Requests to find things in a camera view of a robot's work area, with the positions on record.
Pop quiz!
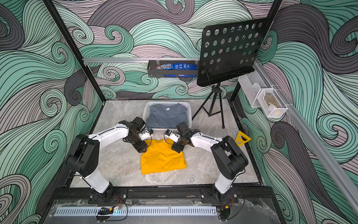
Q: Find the black wall shelf tray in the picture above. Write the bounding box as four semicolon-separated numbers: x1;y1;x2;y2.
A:
147;60;199;77

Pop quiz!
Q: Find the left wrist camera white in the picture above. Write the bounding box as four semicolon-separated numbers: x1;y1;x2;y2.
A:
139;128;153;141

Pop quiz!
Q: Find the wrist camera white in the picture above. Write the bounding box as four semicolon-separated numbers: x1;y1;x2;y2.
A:
139;128;153;141
164;129;180;143

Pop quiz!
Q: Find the yellow t-shirt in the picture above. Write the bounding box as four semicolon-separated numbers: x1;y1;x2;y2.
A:
140;139;187;175

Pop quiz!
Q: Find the black perforated music stand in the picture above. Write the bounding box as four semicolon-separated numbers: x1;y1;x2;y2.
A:
197;18;270;117

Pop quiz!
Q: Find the white slotted cable duct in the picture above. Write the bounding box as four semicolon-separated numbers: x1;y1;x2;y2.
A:
53;206;217;217

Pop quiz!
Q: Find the clear acrylic wall bin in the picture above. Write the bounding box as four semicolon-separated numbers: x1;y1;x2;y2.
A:
238;72;288;119

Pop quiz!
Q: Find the aluminium rail wall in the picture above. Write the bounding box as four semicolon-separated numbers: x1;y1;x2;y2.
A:
255;60;358;213
83;57;200;64

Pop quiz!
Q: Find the blue M&M candy bag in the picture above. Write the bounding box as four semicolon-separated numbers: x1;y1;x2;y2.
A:
156;63;197;71

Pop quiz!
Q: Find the grey-blue t-shirt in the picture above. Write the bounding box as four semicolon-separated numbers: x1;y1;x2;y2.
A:
146;104;188;129

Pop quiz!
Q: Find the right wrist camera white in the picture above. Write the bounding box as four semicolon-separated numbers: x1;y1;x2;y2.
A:
164;129;180;143

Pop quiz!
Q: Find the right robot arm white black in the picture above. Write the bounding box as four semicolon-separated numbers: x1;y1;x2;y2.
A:
164;122;249;197

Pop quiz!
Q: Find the aluminium rail right wall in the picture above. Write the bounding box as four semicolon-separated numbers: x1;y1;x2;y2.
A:
255;60;358;213

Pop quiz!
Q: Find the yellow triangular plastic piece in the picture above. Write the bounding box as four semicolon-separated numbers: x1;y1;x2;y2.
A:
235;131;251;147

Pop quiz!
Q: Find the aluminium rail back wall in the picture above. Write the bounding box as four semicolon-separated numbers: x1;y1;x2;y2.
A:
83;57;200;64

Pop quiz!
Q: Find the white plastic basket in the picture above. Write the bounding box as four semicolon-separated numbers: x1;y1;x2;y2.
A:
143;101;192;130

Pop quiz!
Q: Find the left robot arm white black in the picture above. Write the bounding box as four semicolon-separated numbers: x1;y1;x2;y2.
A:
65;117;153;201

